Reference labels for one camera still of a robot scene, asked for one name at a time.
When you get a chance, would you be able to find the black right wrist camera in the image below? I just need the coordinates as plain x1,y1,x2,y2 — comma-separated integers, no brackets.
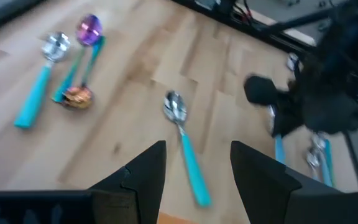
243,75,280,106

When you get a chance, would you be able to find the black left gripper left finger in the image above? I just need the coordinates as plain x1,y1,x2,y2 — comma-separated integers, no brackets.
90,140,167,224

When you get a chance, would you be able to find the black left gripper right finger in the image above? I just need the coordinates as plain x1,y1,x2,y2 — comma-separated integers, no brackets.
230,141,358,224

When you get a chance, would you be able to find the thin black frame strut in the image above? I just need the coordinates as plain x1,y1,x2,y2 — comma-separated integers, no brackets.
267,7,335,35

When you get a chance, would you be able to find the gold iridescent spoon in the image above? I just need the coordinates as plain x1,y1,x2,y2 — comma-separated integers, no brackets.
61,35,107,110

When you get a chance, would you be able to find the orange plastic bin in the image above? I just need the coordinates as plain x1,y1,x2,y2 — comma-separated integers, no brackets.
157,212,198,224

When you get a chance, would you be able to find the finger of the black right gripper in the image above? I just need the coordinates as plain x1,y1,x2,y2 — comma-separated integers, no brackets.
271,99,306,138

